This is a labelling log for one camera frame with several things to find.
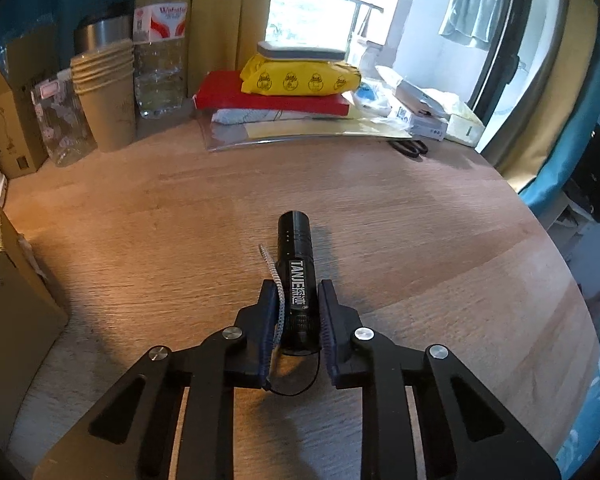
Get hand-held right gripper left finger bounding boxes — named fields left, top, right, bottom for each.
left=35, top=279, right=287, bottom=480

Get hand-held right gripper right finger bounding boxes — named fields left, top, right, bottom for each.
left=319, top=279, right=562, bottom=480

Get black flashlight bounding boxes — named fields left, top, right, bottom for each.
left=257, top=211, right=326, bottom=397

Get black scissors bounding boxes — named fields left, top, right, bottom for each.
left=387, top=137, right=430, bottom=160

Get clear folder with papers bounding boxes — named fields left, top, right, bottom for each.
left=197, top=107, right=416, bottom=153

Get blue mask packet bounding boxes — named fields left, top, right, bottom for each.
left=355, top=80, right=393, bottom=116

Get red book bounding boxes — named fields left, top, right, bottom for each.
left=194, top=71, right=353, bottom=118

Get pale yellow tissue pack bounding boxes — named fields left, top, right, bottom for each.
left=445, top=100, right=486, bottom=148

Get yellow wipes pack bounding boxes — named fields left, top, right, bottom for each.
left=240, top=54, right=362, bottom=97

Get white computer desk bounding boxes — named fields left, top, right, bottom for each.
left=545, top=195, right=596, bottom=246

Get blue printed blanket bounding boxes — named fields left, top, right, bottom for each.
left=555, top=325, right=600, bottom=480

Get stack of paper cups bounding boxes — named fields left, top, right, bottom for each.
left=70, top=40, right=138, bottom=153

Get clear water bottle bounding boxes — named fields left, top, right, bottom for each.
left=132, top=0, right=190, bottom=120

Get printed clear glass jar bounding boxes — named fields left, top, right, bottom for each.
left=30, top=72, right=98, bottom=167

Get black monitor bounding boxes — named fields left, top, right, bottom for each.
left=565, top=125, right=600, bottom=223

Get yellow curtain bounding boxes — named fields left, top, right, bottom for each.
left=135, top=0, right=278, bottom=81
left=480, top=0, right=600, bottom=196

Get printed cardboard lamp box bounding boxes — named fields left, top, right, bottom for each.
left=0, top=57, right=48, bottom=181

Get steel thermos cup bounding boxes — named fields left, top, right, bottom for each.
left=74, top=15, right=133, bottom=58

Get hanging light green towel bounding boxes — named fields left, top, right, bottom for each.
left=439, top=0, right=513, bottom=51

